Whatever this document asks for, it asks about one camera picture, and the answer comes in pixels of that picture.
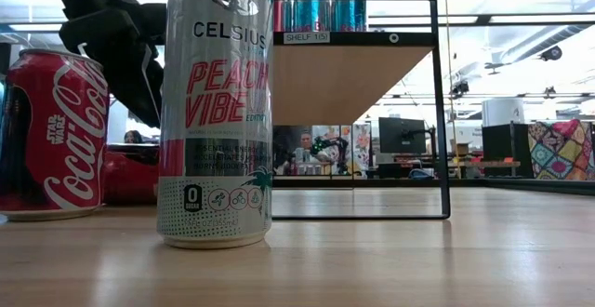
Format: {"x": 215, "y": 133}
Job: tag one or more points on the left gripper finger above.
{"x": 139, "y": 93}

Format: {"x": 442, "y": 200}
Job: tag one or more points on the red Coca-Cola Star Wars can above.
{"x": 130, "y": 181}
{"x": 56, "y": 135}

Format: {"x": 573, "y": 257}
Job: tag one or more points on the red Coke Zero can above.
{"x": 278, "y": 4}

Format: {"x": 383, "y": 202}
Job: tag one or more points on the blue silver Red Bull can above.
{"x": 309, "y": 16}
{"x": 348, "y": 16}
{"x": 288, "y": 16}

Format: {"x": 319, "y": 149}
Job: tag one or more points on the black background robot arm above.
{"x": 337, "y": 146}

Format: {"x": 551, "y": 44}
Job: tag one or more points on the person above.
{"x": 305, "y": 140}
{"x": 133, "y": 137}

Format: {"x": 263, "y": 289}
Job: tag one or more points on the white Celsius Peach Vibe can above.
{"x": 214, "y": 111}

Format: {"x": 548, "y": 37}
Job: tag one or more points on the floral print panel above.
{"x": 360, "y": 144}

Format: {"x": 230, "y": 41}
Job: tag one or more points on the black monitor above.
{"x": 400, "y": 135}

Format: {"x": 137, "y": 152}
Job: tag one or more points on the black ceiling fixture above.
{"x": 460, "y": 88}
{"x": 551, "y": 53}

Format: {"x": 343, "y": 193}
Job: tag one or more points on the white box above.
{"x": 502, "y": 111}

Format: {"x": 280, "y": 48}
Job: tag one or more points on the black partition panel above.
{"x": 499, "y": 144}

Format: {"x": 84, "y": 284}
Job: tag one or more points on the colourful patchwork quilt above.
{"x": 562, "y": 151}

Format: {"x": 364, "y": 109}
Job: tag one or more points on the wooden shelf with black frame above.
{"x": 334, "y": 79}

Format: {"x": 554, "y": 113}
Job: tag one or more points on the black aluminium table frame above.
{"x": 316, "y": 182}

